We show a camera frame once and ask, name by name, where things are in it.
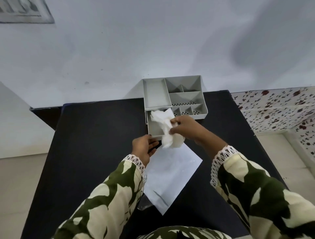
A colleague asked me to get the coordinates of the person's left hand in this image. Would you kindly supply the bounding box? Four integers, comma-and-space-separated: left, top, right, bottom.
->
132, 134, 160, 167

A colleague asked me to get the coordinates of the person's right hand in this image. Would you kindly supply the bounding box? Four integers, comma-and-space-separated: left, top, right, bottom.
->
169, 115, 206, 145

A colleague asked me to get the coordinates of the white tissue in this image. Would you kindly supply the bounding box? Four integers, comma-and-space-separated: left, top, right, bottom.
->
150, 108, 186, 149

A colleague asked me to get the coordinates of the person's right forearm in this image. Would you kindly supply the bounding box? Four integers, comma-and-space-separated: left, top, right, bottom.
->
195, 129, 315, 239

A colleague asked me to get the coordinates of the person's left forearm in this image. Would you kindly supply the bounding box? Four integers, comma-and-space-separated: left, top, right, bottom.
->
52, 154, 147, 239

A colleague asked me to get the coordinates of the grey organizer drawer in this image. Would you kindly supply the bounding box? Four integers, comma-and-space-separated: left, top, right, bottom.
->
146, 108, 176, 141

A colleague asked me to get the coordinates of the white paper sheet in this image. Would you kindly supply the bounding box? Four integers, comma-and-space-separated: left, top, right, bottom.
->
143, 142, 203, 216

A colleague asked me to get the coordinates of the grey plastic desk organizer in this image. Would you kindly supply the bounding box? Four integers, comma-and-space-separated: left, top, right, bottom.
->
142, 75, 208, 120

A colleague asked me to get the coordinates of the clear plastic wrapper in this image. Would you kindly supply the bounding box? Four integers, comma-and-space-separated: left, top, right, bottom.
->
137, 197, 153, 212

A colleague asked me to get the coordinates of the green cream patterned shirt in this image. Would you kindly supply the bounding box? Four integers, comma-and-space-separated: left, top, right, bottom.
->
136, 226, 232, 239

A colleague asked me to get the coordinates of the floral patterned tiled ledge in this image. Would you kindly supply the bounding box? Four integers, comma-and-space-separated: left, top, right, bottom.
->
231, 86, 315, 158

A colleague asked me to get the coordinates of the grey wall vent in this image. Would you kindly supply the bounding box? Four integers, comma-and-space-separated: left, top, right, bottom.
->
0, 0, 55, 24

